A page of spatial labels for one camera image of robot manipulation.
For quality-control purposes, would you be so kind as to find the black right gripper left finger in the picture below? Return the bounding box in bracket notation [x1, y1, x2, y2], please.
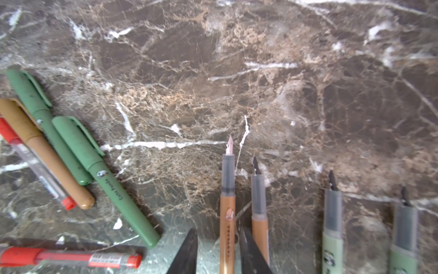
[167, 228, 198, 274]

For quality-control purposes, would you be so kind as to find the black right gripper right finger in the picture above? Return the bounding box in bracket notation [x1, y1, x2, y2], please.
[239, 227, 272, 274]

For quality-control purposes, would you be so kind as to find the single red gel pen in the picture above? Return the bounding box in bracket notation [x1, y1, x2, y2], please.
[1, 247, 142, 269]

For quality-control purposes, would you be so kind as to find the green pen long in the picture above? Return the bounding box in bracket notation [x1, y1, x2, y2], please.
[6, 68, 94, 186]

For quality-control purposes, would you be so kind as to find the brown pen cluster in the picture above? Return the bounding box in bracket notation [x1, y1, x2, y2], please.
[1, 98, 95, 210]

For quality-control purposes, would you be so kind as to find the red gel pen far cluster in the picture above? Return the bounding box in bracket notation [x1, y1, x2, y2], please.
[1, 117, 77, 211]

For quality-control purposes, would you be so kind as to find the green pen short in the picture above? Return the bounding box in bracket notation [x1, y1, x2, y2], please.
[52, 116, 160, 248]

